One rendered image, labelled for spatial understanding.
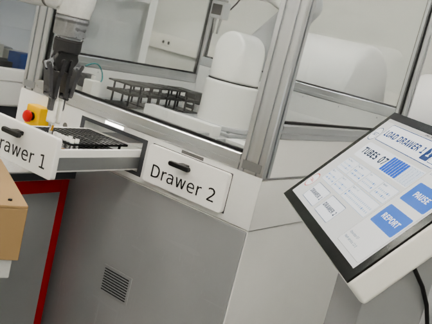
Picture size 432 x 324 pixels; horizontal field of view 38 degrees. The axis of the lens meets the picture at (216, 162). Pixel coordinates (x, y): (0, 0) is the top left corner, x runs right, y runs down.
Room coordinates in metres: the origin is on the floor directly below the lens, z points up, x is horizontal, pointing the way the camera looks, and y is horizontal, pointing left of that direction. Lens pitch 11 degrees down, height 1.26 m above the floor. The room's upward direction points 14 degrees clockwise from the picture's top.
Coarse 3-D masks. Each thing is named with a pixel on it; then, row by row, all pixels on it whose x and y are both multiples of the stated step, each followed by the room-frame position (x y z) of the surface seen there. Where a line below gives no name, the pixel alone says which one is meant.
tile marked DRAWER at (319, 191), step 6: (318, 186) 1.31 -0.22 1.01; (324, 186) 1.29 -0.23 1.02; (306, 192) 1.32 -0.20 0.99; (312, 192) 1.30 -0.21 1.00; (318, 192) 1.28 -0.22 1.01; (324, 192) 1.26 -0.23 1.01; (330, 192) 1.24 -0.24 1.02; (306, 198) 1.29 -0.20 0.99; (312, 198) 1.27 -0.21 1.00; (318, 198) 1.25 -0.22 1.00; (312, 204) 1.24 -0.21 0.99
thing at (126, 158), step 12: (60, 156) 1.59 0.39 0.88; (72, 156) 1.62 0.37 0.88; (84, 156) 1.66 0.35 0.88; (96, 156) 1.69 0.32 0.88; (108, 156) 1.73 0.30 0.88; (120, 156) 1.77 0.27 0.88; (132, 156) 1.81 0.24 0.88; (60, 168) 1.59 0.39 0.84; (72, 168) 1.62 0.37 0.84; (84, 168) 1.66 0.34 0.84; (96, 168) 1.70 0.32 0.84; (108, 168) 1.74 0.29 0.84; (120, 168) 1.78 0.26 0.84; (132, 168) 1.82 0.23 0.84
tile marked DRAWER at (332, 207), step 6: (330, 198) 1.21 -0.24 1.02; (336, 198) 1.20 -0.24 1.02; (324, 204) 1.20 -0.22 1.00; (330, 204) 1.18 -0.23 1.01; (336, 204) 1.17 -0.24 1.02; (342, 204) 1.15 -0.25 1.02; (318, 210) 1.20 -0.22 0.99; (324, 210) 1.18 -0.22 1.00; (330, 210) 1.16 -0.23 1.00; (336, 210) 1.14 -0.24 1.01; (342, 210) 1.13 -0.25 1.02; (324, 216) 1.15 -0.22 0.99; (330, 216) 1.14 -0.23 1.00
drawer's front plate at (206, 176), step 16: (160, 160) 1.77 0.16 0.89; (176, 160) 1.74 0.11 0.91; (192, 160) 1.71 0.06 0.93; (144, 176) 1.79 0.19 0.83; (160, 176) 1.76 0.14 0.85; (176, 176) 1.73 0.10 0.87; (192, 176) 1.70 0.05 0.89; (208, 176) 1.67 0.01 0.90; (224, 176) 1.64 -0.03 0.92; (176, 192) 1.72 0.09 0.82; (208, 192) 1.66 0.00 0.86; (224, 192) 1.64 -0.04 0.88; (208, 208) 1.66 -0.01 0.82
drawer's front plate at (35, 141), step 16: (0, 112) 1.70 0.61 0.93; (0, 128) 1.68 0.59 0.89; (16, 128) 1.64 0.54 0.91; (32, 128) 1.61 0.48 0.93; (16, 144) 1.63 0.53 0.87; (32, 144) 1.60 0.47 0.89; (48, 144) 1.56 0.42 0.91; (16, 160) 1.63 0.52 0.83; (32, 160) 1.59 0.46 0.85; (48, 160) 1.56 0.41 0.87; (48, 176) 1.55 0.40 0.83
